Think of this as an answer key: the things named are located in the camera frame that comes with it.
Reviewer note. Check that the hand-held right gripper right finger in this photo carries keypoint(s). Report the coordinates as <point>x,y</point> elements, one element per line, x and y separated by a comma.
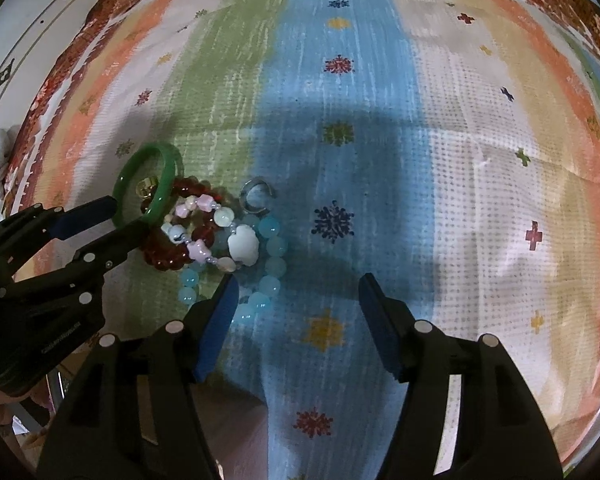
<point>380,317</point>

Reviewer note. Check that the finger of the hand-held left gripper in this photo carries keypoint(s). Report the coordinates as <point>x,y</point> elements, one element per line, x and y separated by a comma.
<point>80,220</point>
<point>115,246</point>

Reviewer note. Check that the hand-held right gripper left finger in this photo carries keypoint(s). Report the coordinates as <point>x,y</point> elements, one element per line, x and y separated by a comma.
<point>219,316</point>

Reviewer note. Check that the green jade bangle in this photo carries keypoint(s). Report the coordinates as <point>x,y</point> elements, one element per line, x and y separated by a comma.
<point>166,185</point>

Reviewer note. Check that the striped patterned blanket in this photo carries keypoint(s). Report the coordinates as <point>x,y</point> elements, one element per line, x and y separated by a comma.
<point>430,160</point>

